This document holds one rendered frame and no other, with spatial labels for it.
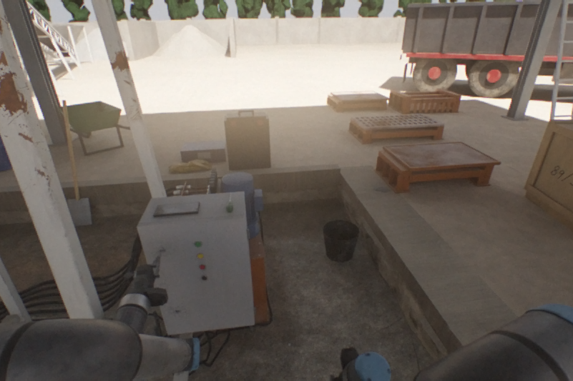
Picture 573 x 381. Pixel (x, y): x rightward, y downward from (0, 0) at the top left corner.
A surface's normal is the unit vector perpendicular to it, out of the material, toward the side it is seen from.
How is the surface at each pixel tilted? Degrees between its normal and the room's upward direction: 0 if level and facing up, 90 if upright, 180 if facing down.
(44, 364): 46
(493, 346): 31
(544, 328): 15
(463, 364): 41
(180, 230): 90
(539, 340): 5
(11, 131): 80
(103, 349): 57
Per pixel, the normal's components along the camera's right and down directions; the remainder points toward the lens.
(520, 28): -0.43, 0.42
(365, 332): -0.01, -0.89
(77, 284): 0.13, 0.30
